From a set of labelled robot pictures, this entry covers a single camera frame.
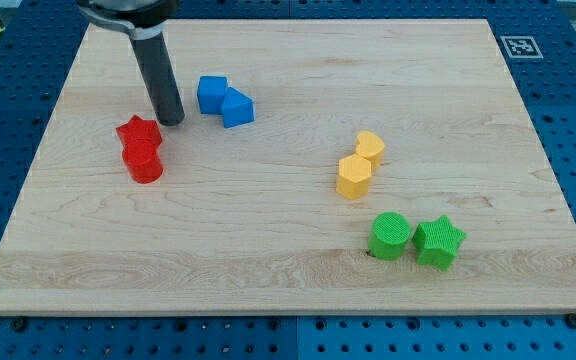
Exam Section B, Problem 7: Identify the green star block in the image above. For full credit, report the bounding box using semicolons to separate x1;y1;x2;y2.
412;215;467;271

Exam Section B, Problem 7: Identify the yellow hexagon block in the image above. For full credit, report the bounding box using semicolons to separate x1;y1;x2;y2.
336;154;372;199

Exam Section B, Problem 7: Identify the white fiducial marker tag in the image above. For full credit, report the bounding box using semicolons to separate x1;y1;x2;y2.
500;35;543;59

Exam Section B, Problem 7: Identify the yellow heart block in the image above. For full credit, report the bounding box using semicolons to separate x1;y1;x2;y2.
355;130;385;172

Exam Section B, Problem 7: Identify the green cylinder block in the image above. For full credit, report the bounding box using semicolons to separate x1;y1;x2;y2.
368;212;411;260

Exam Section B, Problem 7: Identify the red star block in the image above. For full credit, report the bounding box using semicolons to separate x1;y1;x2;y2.
115;115;163;148

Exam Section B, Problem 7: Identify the blue cube block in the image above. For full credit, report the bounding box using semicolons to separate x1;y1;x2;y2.
197;76;228;115

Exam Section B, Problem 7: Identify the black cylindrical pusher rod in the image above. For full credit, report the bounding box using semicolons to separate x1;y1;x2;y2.
130;31;185;127

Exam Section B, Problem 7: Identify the red cylinder block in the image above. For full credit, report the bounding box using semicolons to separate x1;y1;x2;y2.
122;140;163;184

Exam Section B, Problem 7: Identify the blue triangular prism block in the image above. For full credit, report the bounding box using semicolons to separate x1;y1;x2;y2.
221;87;255;128

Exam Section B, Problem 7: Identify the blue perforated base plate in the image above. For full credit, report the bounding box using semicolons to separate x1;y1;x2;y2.
0;0;576;359

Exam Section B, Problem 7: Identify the light wooden board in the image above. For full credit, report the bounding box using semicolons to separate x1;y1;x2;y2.
0;19;576;317

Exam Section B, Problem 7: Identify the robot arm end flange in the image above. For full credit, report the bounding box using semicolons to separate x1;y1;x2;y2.
75;0;180;40

